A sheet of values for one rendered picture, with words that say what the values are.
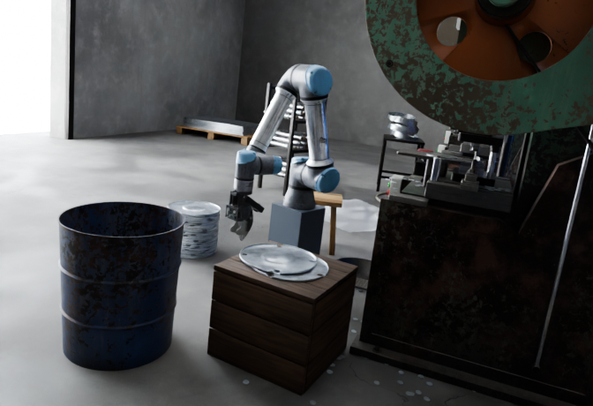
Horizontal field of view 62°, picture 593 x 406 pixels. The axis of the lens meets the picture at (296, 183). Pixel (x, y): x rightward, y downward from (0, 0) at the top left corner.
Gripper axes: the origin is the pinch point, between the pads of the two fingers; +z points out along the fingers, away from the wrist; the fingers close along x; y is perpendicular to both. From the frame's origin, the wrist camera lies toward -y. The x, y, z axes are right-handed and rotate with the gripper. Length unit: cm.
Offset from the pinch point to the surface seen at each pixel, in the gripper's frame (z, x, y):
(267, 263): 1.3, 23.4, 8.1
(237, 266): 2.3, 18.5, 18.0
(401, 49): -77, 55, -9
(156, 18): -124, -512, -266
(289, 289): 2.3, 42.2, 15.9
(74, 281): 7, -8, 64
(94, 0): -127, -469, -156
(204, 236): 25, -65, -31
